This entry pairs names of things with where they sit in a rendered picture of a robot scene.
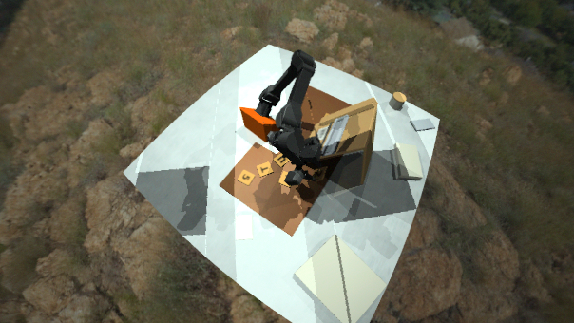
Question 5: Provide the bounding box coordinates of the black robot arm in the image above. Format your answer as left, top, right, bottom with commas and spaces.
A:
254, 50, 322, 165

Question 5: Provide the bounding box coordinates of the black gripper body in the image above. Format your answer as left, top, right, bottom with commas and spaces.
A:
282, 136, 320, 186

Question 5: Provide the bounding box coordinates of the grey cylinder with orange top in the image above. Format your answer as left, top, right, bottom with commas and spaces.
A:
389, 92, 407, 110

